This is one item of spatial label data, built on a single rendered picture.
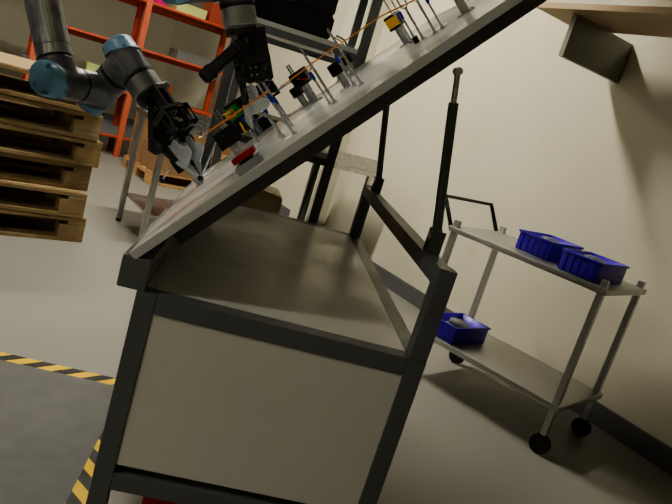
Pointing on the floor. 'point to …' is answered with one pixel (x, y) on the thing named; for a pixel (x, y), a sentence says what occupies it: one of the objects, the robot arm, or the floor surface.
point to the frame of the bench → (139, 321)
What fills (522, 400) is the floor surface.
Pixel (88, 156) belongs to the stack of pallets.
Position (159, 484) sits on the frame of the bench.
